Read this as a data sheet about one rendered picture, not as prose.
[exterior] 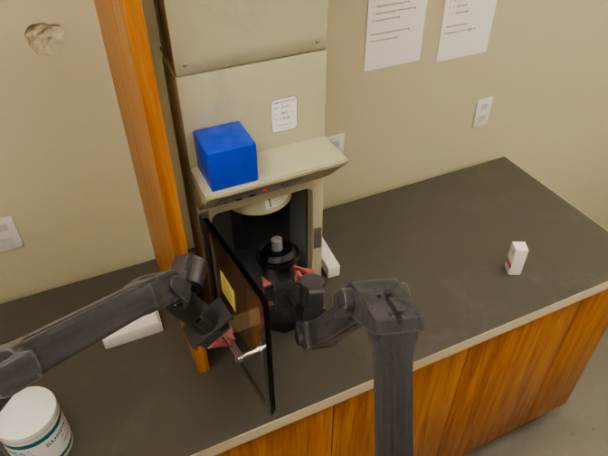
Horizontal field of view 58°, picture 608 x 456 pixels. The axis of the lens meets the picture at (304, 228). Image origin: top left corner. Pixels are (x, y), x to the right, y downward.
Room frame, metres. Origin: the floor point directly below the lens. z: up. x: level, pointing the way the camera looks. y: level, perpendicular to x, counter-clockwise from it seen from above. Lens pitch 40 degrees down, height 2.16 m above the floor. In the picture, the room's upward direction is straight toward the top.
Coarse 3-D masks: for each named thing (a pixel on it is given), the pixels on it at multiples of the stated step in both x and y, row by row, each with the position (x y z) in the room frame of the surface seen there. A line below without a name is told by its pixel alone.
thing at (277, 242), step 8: (272, 240) 1.02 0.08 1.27; (280, 240) 1.02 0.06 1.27; (264, 248) 1.02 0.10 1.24; (272, 248) 1.01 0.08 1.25; (280, 248) 1.01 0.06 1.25; (288, 248) 1.02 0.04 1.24; (264, 256) 0.99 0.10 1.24; (272, 256) 0.99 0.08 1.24; (280, 256) 0.98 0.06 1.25; (288, 256) 0.99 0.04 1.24
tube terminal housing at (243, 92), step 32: (256, 64) 1.05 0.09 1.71; (288, 64) 1.07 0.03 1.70; (320, 64) 1.11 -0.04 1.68; (192, 96) 0.99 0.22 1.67; (224, 96) 1.02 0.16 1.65; (256, 96) 1.04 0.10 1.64; (288, 96) 1.07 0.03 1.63; (320, 96) 1.11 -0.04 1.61; (192, 128) 0.98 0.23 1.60; (256, 128) 1.04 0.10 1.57; (320, 128) 1.11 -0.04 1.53; (192, 160) 0.98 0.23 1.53; (192, 192) 0.99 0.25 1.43; (288, 192) 1.07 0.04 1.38; (320, 192) 1.11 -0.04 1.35; (192, 224) 1.06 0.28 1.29; (320, 224) 1.11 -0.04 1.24; (320, 256) 1.11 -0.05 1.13
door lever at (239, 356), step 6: (222, 336) 0.78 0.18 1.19; (228, 342) 0.75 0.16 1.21; (234, 342) 0.75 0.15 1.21; (234, 348) 0.74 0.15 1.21; (258, 348) 0.73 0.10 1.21; (234, 354) 0.72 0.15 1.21; (240, 354) 0.72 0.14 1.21; (246, 354) 0.72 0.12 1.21; (252, 354) 0.73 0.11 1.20; (258, 354) 0.73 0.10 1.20; (240, 360) 0.71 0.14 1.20
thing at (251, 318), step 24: (216, 240) 0.89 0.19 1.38; (216, 264) 0.91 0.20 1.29; (216, 288) 0.94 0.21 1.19; (240, 288) 0.80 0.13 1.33; (240, 312) 0.81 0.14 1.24; (264, 312) 0.70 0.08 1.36; (240, 336) 0.83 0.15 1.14; (264, 336) 0.70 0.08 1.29; (264, 360) 0.71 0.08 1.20; (264, 384) 0.72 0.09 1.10
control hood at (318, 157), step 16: (304, 144) 1.07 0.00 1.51; (320, 144) 1.07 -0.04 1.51; (272, 160) 1.00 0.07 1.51; (288, 160) 1.00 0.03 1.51; (304, 160) 1.00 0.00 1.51; (320, 160) 1.00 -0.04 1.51; (336, 160) 1.00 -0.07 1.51; (192, 176) 0.97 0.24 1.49; (272, 176) 0.94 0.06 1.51; (288, 176) 0.95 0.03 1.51; (304, 176) 0.99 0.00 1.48; (320, 176) 1.06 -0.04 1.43; (208, 192) 0.89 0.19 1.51; (224, 192) 0.89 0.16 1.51; (240, 192) 0.90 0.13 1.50; (208, 208) 0.96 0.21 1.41
